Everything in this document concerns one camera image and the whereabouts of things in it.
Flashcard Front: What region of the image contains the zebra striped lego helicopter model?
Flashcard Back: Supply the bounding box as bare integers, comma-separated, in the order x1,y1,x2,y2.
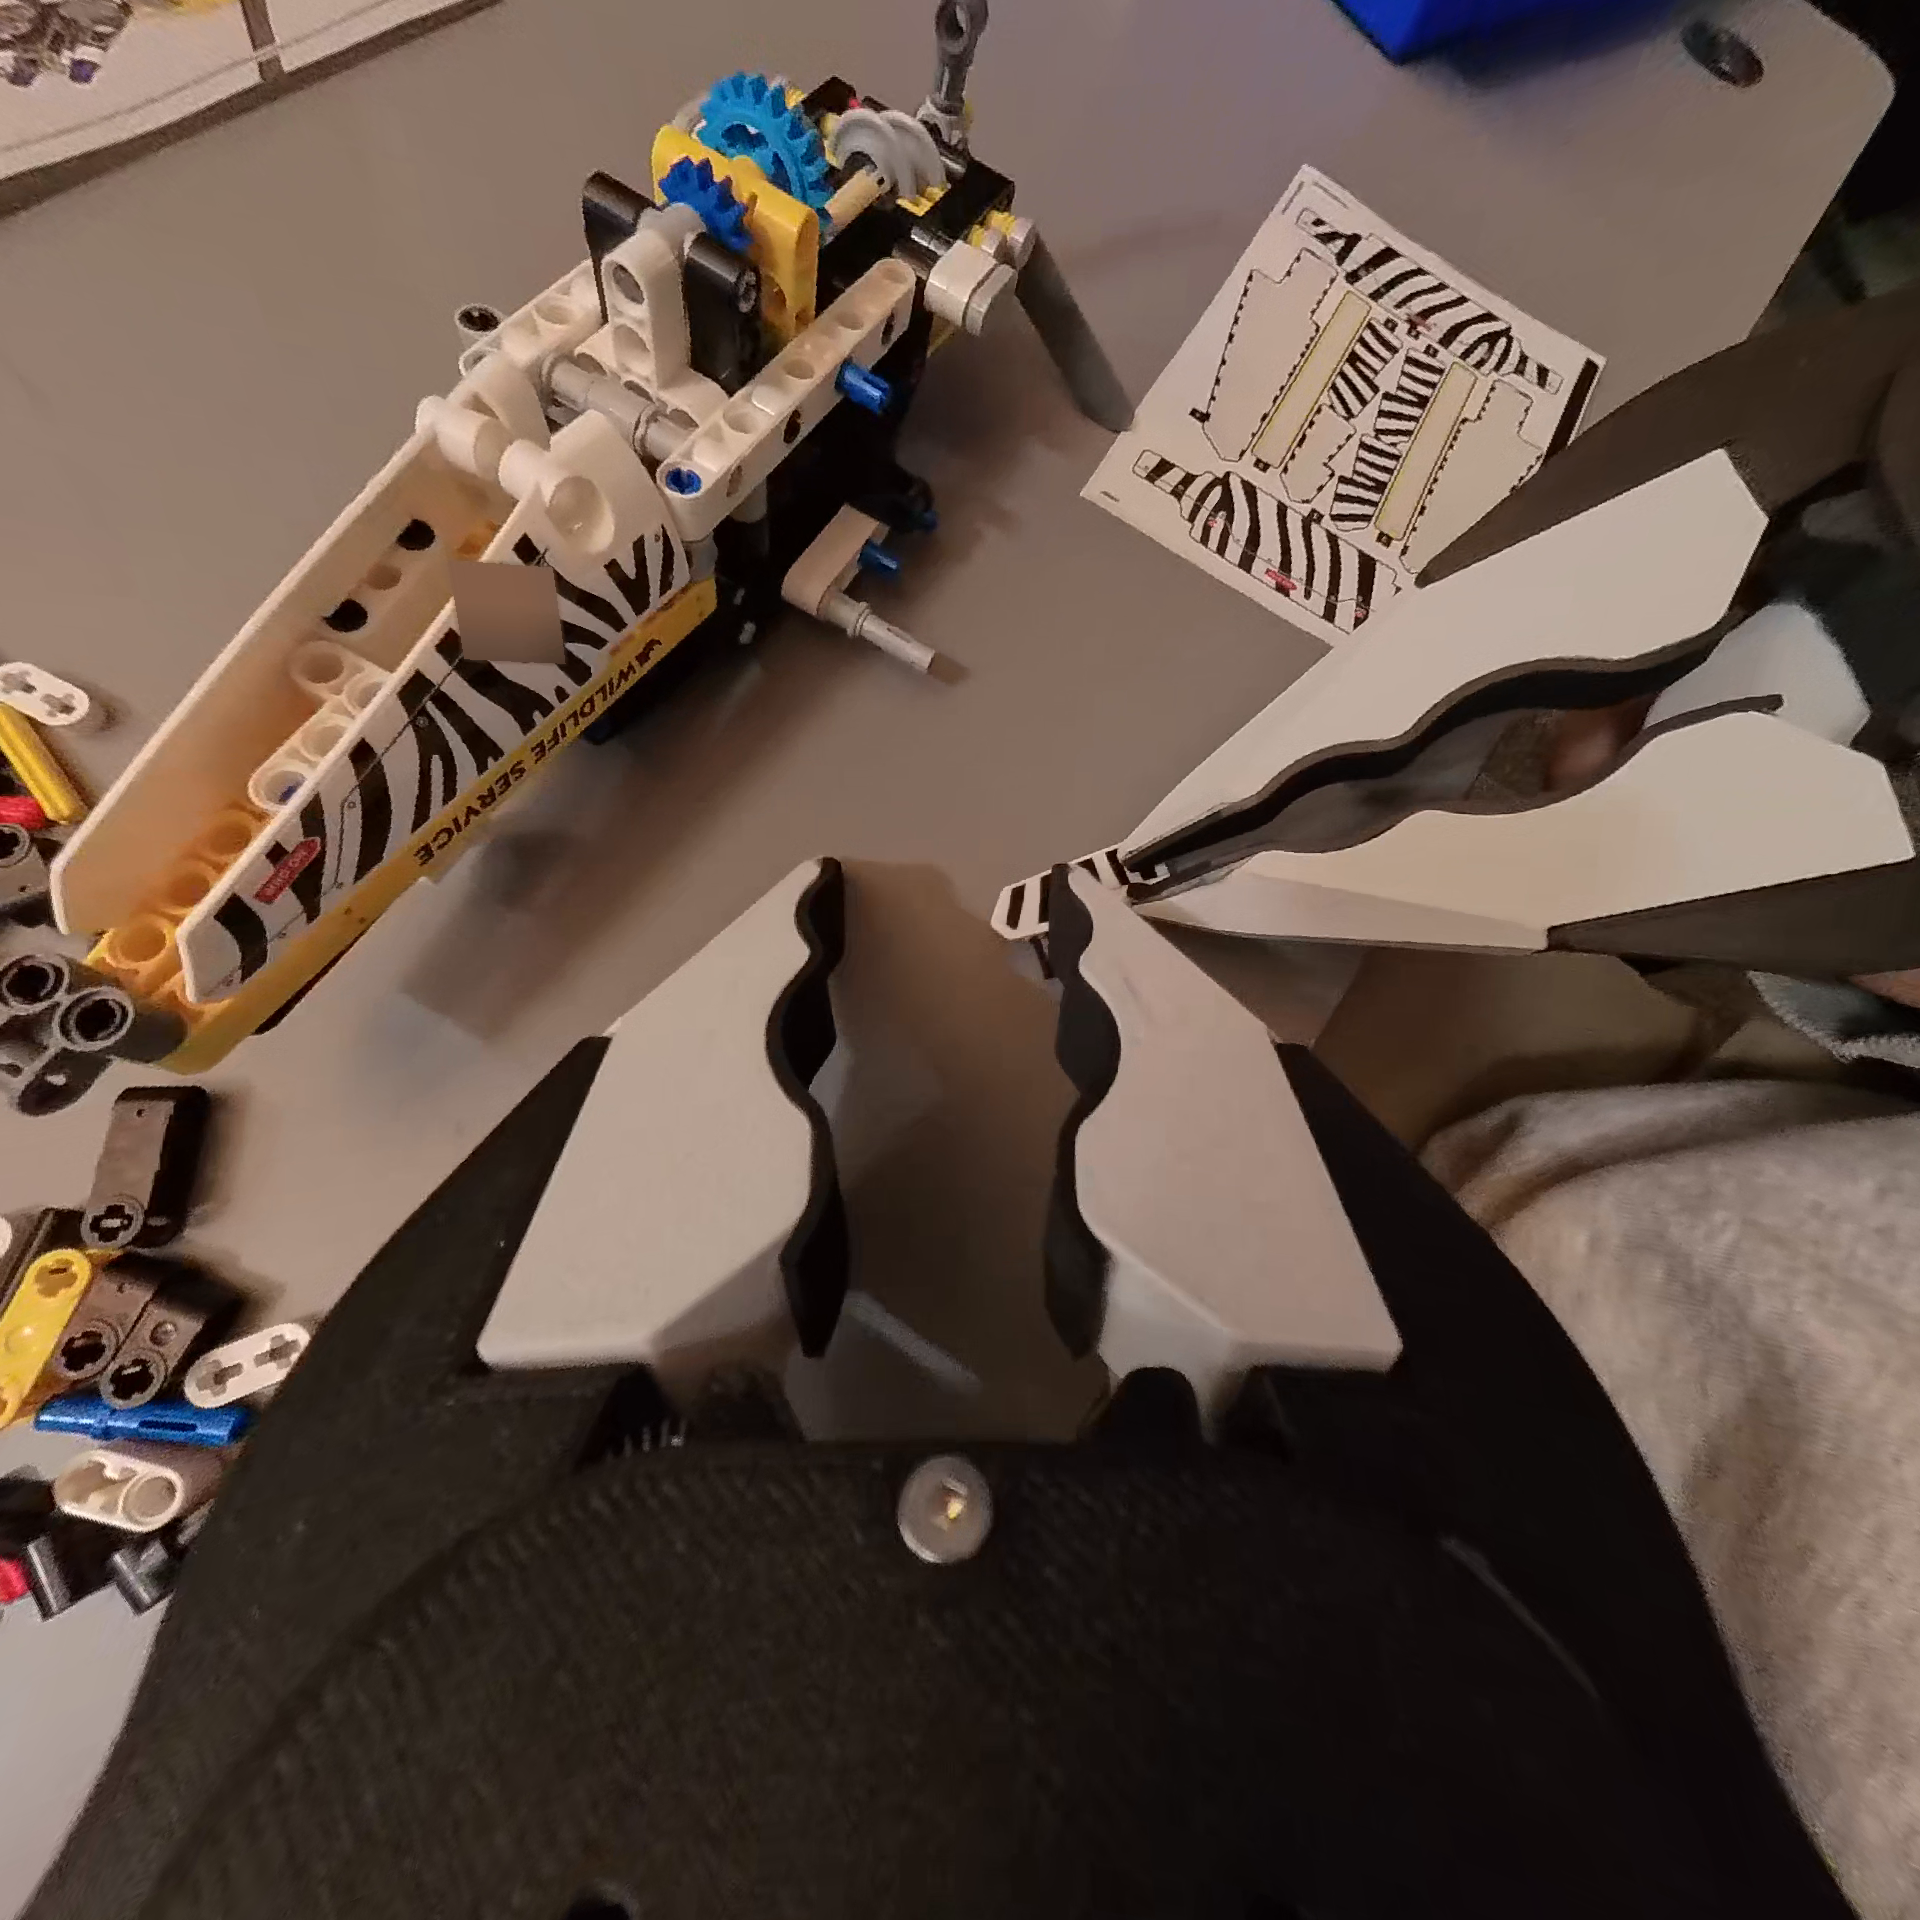
0,0,1143,1115

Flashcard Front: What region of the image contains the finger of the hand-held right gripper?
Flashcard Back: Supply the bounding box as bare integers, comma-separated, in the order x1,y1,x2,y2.
1125,693,1918,956
1122,447,1776,886

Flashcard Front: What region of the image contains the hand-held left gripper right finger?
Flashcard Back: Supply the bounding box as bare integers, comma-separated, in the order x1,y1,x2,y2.
1043,867,1407,1415

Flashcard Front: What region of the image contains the pile of loose lego pieces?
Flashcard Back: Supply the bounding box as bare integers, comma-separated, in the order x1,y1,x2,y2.
0,659,324,1623

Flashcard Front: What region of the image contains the small zebra striped sticker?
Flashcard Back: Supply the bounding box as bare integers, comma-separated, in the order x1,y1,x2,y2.
990,847,1143,948

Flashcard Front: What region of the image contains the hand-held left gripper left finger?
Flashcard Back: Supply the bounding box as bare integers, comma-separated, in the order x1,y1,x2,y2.
477,858,849,1407

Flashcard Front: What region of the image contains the zebra sticker sheet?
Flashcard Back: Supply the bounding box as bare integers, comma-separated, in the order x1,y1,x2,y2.
1080,162,1607,647

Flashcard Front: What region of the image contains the open instruction booklet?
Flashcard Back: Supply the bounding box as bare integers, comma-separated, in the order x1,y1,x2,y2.
0,0,505,220

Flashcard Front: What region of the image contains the blue plastic bin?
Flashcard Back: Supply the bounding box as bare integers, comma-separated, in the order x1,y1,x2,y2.
1342,0,1517,62

